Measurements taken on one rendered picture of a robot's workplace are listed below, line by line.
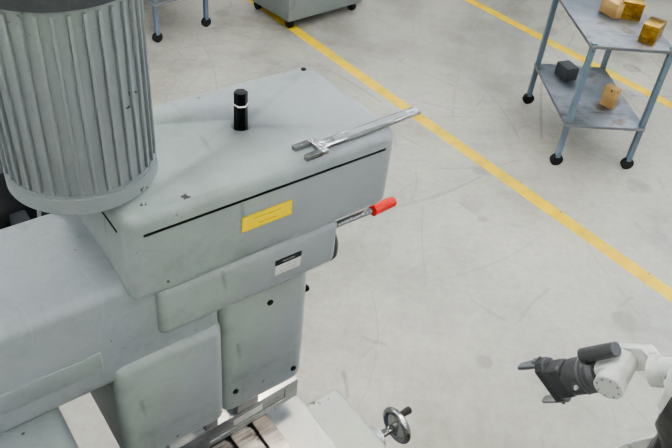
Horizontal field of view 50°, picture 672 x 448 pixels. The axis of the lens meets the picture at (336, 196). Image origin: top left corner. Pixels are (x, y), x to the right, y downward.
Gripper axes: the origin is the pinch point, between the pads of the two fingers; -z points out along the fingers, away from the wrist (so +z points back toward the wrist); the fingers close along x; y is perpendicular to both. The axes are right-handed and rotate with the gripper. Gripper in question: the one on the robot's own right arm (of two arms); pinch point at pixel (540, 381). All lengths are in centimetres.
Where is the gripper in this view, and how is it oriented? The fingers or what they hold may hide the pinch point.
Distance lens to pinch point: 190.6
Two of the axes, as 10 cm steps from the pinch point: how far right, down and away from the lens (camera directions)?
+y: -6.1, 5.0, -6.1
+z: 5.2, -3.2, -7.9
